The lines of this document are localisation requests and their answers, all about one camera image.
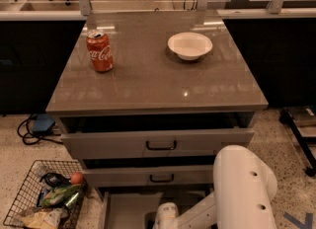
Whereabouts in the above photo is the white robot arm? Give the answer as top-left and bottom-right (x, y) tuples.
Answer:
(153, 145), (277, 229)

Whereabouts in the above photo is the grey drawer cabinet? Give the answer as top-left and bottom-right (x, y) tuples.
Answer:
(45, 10), (270, 229)

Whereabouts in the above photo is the top grey drawer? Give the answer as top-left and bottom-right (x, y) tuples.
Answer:
(61, 128), (254, 159)

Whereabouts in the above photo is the grey drawer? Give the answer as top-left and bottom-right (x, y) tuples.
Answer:
(61, 128), (254, 159)
(100, 185), (219, 229)
(83, 165), (214, 188)

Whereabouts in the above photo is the middle grey drawer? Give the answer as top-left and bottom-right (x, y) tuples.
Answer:
(83, 165), (214, 188)

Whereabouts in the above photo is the bottom grey drawer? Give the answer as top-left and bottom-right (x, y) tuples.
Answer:
(100, 185), (219, 229)

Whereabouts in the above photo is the white bowl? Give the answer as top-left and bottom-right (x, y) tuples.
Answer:
(168, 33), (213, 61)

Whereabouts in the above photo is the red coca-cola can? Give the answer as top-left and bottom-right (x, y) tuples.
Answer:
(86, 30), (114, 72)

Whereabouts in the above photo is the orange ball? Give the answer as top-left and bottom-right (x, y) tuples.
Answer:
(70, 172), (83, 185)

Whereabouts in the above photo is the blue foot pedal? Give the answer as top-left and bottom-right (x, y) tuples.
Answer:
(32, 114), (55, 134)

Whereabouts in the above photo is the green snack bag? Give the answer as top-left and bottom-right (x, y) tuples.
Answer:
(39, 185), (81, 207)

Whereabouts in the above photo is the black rolling cart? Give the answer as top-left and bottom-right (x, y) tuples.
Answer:
(279, 106), (316, 177)

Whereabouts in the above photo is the yellow snack bag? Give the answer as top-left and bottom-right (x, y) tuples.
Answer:
(21, 208), (63, 229)

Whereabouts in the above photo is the black floor cable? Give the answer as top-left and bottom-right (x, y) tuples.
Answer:
(17, 114), (63, 146)

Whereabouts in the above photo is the black wire basket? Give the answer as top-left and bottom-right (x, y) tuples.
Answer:
(3, 160), (82, 229)

